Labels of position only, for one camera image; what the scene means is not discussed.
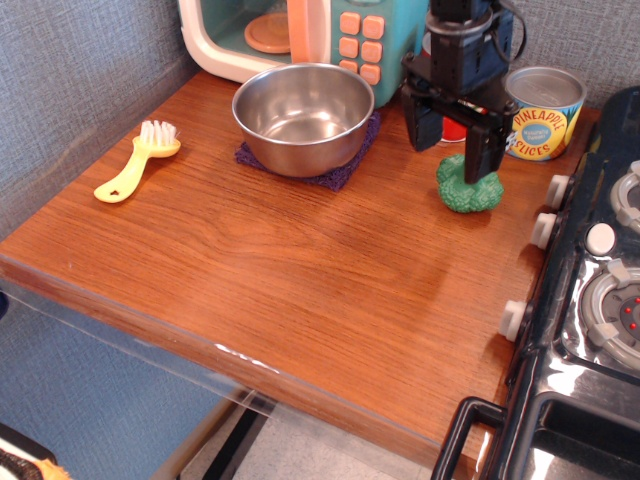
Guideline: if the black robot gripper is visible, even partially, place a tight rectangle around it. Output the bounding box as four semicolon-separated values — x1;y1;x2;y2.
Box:
401;9;520;184

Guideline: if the green toy broccoli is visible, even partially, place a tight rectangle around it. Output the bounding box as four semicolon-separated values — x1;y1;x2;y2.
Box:
436;154;504;213

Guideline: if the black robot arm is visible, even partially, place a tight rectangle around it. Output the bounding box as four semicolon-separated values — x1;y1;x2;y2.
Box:
401;1;527;184

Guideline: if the tomato sauce can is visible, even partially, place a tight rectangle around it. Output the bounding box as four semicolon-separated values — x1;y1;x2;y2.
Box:
419;29;489;144

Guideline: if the pineapple slices can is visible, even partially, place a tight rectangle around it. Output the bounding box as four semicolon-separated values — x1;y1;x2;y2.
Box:
505;66;587;161

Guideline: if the grey stove knob rear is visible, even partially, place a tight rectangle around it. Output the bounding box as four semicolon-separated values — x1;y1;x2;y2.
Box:
545;175;571;210

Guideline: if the grey stove knob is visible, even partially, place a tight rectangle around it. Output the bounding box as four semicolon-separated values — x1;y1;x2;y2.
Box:
545;175;571;210
498;300;527;342
529;213;557;250

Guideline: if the grey stove knob middle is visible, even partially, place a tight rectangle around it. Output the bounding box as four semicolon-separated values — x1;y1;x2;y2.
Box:
529;213;557;250

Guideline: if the purple scrubbing pad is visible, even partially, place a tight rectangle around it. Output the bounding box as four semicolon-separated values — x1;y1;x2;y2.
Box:
234;110;381;192

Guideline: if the stainless steel bowl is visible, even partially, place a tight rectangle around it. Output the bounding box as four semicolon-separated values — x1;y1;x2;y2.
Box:
232;63;375;178

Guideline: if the grey stove knob front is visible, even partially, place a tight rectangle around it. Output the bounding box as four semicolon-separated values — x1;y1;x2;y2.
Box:
498;300;527;342

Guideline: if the orange microwave turntable plate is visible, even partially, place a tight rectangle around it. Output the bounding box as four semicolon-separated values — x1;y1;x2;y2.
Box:
244;12;290;54

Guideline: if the teal toy microwave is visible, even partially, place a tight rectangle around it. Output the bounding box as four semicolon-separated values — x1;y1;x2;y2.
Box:
178;0;429;106

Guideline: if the black toy stove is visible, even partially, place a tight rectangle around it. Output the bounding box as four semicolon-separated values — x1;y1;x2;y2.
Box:
430;85;640;480

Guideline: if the yellow dish brush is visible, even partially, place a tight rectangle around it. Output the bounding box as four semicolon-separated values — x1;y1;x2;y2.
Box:
93;120;181;204

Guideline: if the orange fuzzy object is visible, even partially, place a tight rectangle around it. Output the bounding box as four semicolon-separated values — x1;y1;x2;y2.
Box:
1;450;71;480

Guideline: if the black oven door handle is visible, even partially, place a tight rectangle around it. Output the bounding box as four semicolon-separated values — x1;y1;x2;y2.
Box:
431;396;507;480

